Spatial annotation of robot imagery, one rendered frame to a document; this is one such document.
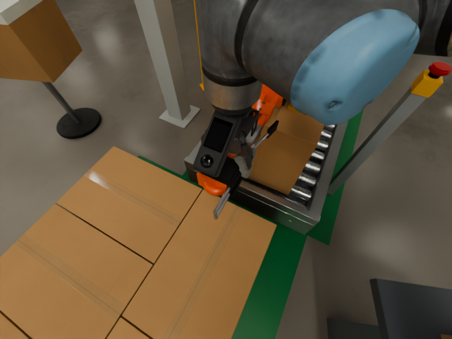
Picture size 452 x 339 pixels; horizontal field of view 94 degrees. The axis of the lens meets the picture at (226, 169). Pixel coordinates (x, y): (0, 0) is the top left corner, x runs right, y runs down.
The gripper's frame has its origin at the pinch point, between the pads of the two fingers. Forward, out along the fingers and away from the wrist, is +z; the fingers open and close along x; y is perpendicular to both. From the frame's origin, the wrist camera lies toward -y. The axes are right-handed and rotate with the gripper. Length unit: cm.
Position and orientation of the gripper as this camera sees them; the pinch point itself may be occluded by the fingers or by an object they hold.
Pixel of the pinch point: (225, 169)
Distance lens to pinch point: 50.1
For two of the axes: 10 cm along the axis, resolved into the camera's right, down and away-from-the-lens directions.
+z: 0.0, 5.3, 8.5
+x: -8.8, -4.0, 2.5
